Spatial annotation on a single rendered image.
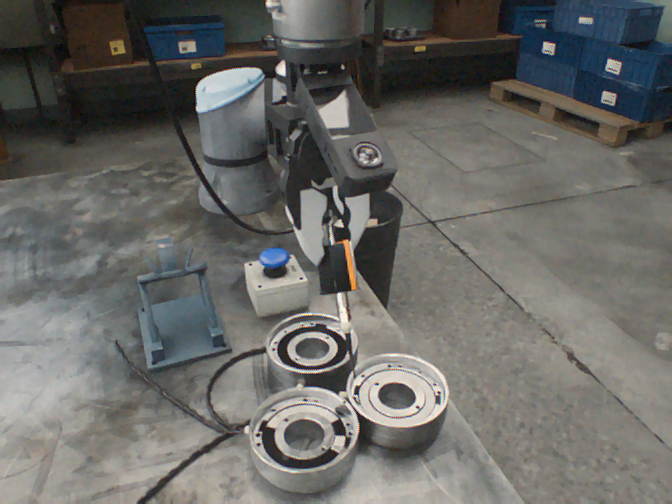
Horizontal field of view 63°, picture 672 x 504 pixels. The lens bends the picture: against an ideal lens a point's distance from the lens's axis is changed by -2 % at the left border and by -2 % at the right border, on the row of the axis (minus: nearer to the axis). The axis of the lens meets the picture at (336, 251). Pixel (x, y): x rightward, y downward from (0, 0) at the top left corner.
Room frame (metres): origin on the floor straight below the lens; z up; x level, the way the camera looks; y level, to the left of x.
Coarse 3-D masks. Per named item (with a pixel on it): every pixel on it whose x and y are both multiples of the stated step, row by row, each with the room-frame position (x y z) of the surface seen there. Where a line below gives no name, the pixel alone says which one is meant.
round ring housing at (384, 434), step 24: (384, 360) 0.47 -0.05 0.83; (408, 360) 0.47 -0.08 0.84; (360, 384) 0.44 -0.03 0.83; (384, 384) 0.44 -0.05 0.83; (408, 384) 0.44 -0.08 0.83; (432, 384) 0.44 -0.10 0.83; (360, 408) 0.40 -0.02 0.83; (384, 408) 0.40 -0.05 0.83; (408, 408) 0.40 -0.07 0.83; (360, 432) 0.39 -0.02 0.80; (384, 432) 0.37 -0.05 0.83; (408, 432) 0.37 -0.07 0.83; (432, 432) 0.38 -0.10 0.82
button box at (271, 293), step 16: (256, 272) 0.63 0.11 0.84; (272, 272) 0.62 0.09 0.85; (288, 272) 0.63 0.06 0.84; (256, 288) 0.59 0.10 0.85; (272, 288) 0.59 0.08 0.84; (288, 288) 0.60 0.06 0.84; (304, 288) 0.61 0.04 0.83; (256, 304) 0.59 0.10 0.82; (272, 304) 0.59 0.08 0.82; (288, 304) 0.60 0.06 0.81; (304, 304) 0.61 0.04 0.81
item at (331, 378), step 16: (288, 320) 0.53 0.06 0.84; (304, 320) 0.54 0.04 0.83; (320, 320) 0.54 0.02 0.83; (336, 320) 0.53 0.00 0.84; (272, 336) 0.51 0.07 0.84; (304, 336) 0.52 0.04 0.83; (320, 336) 0.52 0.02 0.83; (352, 336) 0.51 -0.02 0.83; (272, 352) 0.49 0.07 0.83; (288, 352) 0.49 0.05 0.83; (304, 352) 0.51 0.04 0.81; (320, 352) 0.51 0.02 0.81; (272, 368) 0.47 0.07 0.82; (288, 368) 0.45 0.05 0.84; (336, 368) 0.45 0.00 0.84; (288, 384) 0.45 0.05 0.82; (304, 384) 0.44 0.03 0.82; (320, 384) 0.44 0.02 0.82; (336, 384) 0.45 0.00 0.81
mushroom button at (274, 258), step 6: (264, 252) 0.63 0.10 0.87; (270, 252) 0.63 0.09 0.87; (276, 252) 0.63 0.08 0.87; (282, 252) 0.63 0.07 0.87; (264, 258) 0.62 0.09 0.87; (270, 258) 0.62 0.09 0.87; (276, 258) 0.62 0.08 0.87; (282, 258) 0.62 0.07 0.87; (288, 258) 0.63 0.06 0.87; (264, 264) 0.61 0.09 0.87; (270, 264) 0.61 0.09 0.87; (276, 264) 0.61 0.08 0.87; (282, 264) 0.62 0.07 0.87; (276, 270) 0.63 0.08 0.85
